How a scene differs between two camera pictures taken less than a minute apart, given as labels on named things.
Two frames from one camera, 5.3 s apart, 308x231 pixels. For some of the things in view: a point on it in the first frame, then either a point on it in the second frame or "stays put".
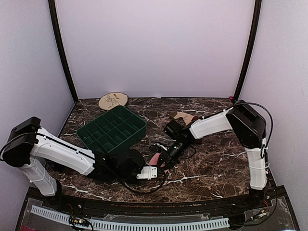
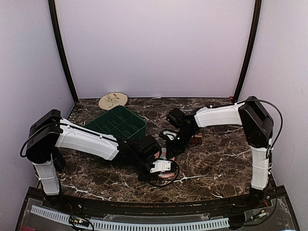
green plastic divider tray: x=111 y=130 stays put
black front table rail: x=148 y=208 stays put
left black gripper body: x=124 y=176 -> x=142 y=177
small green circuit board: x=78 y=222 stays put
